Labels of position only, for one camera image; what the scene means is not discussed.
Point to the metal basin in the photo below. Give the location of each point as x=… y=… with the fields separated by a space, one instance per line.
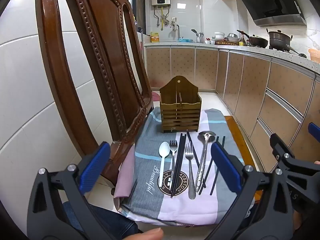
x=233 y=38

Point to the blue sink cloth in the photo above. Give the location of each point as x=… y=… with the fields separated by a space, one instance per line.
x=185 y=40

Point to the person's left hand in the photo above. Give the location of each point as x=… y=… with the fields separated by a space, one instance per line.
x=147 y=234

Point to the white cup of kitchen tools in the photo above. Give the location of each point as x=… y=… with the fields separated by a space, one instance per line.
x=200 y=38

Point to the dark sauce bottle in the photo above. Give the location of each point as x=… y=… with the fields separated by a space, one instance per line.
x=241 y=41

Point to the checked grey pink cloth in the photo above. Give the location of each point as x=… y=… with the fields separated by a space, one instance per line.
x=150 y=170

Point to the bunch of black chopsticks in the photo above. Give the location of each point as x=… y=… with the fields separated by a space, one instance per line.
x=178 y=165

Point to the long steel fork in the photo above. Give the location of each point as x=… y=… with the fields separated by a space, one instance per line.
x=191 y=177

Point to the person's leg in jeans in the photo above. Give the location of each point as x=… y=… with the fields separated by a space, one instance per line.
x=112 y=220

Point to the black wok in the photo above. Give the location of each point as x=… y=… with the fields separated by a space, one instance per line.
x=257 y=41

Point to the brown kitchen base cabinets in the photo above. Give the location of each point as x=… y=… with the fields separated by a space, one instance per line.
x=250 y=85

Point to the stainless steel ladle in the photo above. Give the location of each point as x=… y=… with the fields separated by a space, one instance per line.
x=203 y=160

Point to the water heater pipes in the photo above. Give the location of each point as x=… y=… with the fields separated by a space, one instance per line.
x=162 y=17

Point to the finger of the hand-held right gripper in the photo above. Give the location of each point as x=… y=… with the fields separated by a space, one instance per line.
x=314 y=130
x=282 y=152

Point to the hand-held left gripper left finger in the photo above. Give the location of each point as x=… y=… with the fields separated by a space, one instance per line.
x=96 y=166

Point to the white plastic spoon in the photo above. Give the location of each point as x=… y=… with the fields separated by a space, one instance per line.
x=164 y=150

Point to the small steel fork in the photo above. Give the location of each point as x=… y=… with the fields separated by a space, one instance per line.
x=173 y=147

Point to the steel sink faucet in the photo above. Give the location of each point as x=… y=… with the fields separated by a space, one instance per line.
x=176 y=28

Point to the carved wooden chair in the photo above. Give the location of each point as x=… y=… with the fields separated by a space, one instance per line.
x=112 y=55

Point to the kitchen window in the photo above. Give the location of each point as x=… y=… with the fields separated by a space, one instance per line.
x=138 y=2

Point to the black cooking spatula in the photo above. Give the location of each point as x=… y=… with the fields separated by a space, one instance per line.
x=296 y=51

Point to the dark cooking pot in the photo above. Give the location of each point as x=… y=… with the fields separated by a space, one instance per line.
x=278 y=40

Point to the stacked white bowls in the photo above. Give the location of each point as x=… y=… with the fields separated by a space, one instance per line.
x=219 y=35

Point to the orange plastic basket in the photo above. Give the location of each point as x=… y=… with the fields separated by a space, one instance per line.
x=315 y=54

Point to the wooden utensil holder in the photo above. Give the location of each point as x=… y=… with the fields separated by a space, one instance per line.
x=180 y=115

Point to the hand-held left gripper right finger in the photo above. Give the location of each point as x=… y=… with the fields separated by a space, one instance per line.
x=225 y=167

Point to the pink dustpan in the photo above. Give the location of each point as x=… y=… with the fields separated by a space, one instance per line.
x=155 y=96

